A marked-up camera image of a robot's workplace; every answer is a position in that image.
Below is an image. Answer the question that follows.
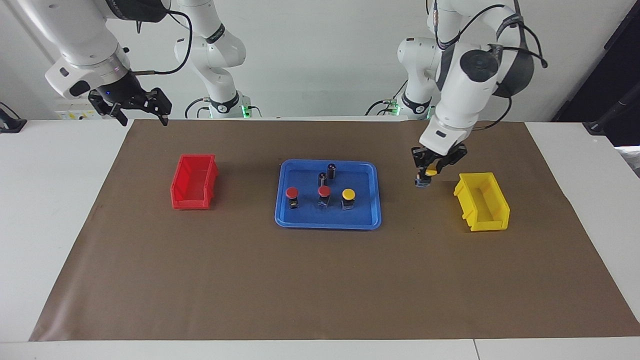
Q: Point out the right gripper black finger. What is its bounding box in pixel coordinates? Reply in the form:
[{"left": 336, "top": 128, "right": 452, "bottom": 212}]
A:
[
  {"left": 88, "top": 91, "right": 129, "bottom": 127},
  {"left": 145, "top": 87, "right": 173, "bottom": 127}
]

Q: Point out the blue plastic tray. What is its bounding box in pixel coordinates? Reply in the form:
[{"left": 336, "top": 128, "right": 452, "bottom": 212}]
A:
[{"left": 274, "top": 160, "right": 382, "bottom": 230}]

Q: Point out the yellow plastic bin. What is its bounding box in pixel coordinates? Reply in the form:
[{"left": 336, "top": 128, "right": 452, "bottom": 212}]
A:
[{"left": 453, "top": 172, "right": 511, "bottom": 232}]

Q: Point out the black desk device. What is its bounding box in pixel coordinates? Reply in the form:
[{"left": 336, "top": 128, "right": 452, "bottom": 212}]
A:
[{"left": 0, "top": 101, "right": 27, "bottom": 134}]

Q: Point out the red plastic bin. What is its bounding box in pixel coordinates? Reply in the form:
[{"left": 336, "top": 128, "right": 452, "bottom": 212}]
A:
[{"left": 170, "top": 153, "right": 219, "bottom": 210}]

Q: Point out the black stand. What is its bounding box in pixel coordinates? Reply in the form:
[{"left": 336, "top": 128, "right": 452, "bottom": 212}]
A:
[{"left": 582, "top": 85, "right": 640, "bottom": 136}]

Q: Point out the brown table mat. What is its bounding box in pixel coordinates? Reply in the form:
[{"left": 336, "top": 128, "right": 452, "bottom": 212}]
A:
[{"left": 29, "top": 119, "right": 640, "bottom": 342}]

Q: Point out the white crumpled sheet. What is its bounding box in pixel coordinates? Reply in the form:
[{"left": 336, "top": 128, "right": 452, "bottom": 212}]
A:
[{"left": 617, "top": 145, "right": 640, "bottom": 178}]

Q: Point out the black panel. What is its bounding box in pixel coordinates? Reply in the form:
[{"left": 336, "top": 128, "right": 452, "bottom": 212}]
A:
[{"left": 552, "top": 0, "right": 640, "bottom": 147}]

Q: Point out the black right arm base cable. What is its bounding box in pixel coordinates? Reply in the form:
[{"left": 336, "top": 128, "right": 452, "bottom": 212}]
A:
[{"left": 185, "top": 97, "right": 211, "bottom": 119}]

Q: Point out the black arm base cable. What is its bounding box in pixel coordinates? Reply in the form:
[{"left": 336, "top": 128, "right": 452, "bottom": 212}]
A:
[
  {"left": 185, "top": 97, "right": 211, "bottom": 119},
  {"left": 367, "top": 80, "right": 408, "bottom": 118}
]

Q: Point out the black left arm base cable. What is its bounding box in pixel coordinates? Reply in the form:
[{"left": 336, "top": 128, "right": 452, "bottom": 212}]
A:
[{"left": 367, "top": 80, "right": 408, "bottom": 118}]

